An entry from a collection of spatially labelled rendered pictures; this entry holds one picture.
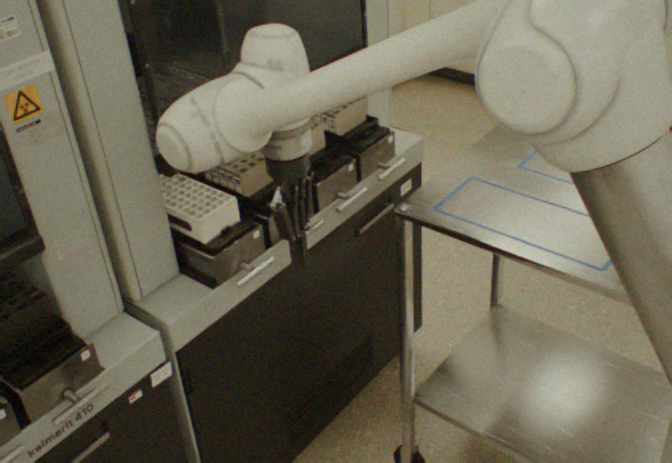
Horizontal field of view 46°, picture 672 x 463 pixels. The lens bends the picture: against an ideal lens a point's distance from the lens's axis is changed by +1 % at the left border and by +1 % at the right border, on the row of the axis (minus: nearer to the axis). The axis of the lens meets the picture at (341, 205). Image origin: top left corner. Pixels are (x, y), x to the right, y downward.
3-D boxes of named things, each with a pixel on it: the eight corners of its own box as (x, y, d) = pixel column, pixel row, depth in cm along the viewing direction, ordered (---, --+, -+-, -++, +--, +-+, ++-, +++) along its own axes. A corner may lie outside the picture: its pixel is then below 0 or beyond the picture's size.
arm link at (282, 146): (243, 127, 125) (248, 160, 128) (293, 136, 121) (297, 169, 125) (272, 104, 132) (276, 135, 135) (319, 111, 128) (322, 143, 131)
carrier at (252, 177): (274, 173, 167) (270, 148, 164) (281, 175, 166) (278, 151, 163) (236, 197, 160) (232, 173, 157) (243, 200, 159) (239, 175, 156)
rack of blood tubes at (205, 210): (107, 202, 165) (101, 177, 161) (145, 181, 171) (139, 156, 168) (205, 249, 149) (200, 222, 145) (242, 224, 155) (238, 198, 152)
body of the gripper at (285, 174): (279, 135, 134) (285, 180, 139) (253, 158, 128) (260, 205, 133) (317, 141, 131) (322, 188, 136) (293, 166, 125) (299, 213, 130)
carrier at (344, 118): (360, 117, 187) (359, 94, 183) (366, 119, 186) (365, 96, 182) (329, 136, 180) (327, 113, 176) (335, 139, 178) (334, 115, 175)
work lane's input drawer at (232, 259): (15, 185, 186) (4, 152, 181) (65, 160, 195) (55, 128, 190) (233, 297, 147) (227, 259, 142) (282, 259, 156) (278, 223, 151)
